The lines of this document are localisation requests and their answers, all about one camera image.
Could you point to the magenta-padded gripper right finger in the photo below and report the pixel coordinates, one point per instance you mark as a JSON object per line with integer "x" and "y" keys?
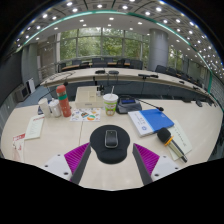
{"x": 164, "y": 166}

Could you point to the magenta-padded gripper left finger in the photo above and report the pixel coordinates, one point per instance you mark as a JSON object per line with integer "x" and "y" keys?
{"x": 58, "y": 165}

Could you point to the black computer mouse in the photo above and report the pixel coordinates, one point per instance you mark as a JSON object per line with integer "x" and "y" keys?
{"x": 111, "y": 139}

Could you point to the black mouse pad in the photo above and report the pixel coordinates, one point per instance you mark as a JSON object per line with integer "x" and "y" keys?
{"x": 110, "y": 155}

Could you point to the pale green booklet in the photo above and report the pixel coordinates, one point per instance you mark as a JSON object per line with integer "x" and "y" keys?
{"x": 183, "y": 136}

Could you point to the red and white leaflet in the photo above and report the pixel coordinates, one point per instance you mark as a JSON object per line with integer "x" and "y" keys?
{"x": 18, "y": 146}

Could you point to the blue and white book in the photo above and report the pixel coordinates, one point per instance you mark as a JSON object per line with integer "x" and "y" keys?
{"x": 153, "y": 120}

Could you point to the white cup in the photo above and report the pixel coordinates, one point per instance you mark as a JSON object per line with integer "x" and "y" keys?
{"x": 44, "y": 107}
{"x": 55, "y": 108}

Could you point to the colourful sticker sheet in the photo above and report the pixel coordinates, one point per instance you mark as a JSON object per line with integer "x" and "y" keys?
{"x": 85, "y": 114}

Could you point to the red bottle with green band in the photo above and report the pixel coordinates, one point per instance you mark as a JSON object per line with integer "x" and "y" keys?
{"x": 63, "y": 101}

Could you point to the black gooseneck microphone console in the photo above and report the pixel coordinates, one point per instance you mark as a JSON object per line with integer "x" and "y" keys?
{"x": 128, "y": 106}

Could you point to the white cardboard box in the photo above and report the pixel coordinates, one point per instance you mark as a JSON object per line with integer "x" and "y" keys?
{"x": 86, "y": 98}

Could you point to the paper cup with green print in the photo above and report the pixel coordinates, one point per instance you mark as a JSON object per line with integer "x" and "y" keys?
{"x": 110, "y": 106}

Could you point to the grey monitor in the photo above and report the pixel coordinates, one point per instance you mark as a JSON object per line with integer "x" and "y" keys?
{"x": 22, "y": 92}

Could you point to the black desk microphone unit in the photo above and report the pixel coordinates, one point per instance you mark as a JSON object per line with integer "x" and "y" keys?
{"x": 148, "y": 76}

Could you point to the row of dark office chairs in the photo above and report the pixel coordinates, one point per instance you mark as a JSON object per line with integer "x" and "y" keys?
{"x": 136, "y": 64}

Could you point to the ceiling lights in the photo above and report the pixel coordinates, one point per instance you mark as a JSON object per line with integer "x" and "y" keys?
{"x": 99, "y": 6}

